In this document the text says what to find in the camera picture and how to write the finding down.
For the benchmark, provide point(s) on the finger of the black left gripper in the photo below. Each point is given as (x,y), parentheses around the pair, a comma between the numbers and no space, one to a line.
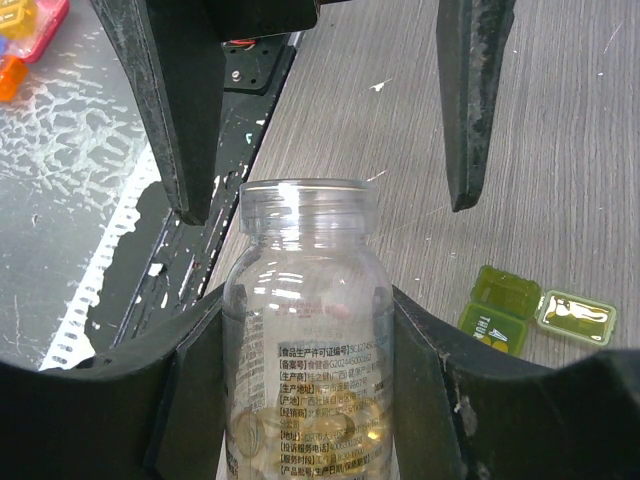
(471,36)

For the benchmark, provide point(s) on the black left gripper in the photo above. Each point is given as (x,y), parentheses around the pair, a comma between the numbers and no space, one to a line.
(175,65)

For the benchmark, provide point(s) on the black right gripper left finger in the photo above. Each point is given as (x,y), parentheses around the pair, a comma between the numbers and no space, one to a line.
(150,408)

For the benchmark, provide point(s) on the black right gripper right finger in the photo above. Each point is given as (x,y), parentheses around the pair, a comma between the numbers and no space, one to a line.
(463,410)

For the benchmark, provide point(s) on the green pill organizer box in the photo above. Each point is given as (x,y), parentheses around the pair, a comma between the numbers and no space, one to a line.
(503,306)

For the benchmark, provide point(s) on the clear pill bottle orange cap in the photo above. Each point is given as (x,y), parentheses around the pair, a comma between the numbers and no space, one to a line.
(307,316)

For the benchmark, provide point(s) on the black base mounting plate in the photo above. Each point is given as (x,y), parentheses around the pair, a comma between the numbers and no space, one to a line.
(161,268)

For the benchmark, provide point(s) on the colourful pill organizer case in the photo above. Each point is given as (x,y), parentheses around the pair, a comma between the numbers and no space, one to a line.
(27,29)

